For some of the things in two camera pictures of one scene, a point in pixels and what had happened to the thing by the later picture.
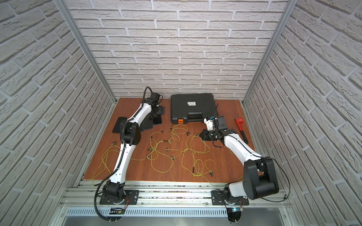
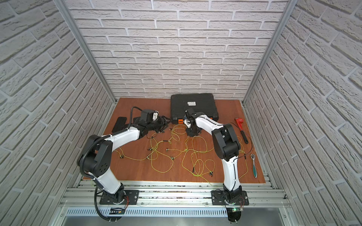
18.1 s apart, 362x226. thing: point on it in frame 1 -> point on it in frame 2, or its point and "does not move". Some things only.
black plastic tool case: [188, 108] does not move
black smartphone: [119, 125] does not move
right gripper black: [204, 137] -> [191, 134]
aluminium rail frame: [164, 194] does not move
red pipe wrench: [239, 121] does not move
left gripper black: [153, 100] -> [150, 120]
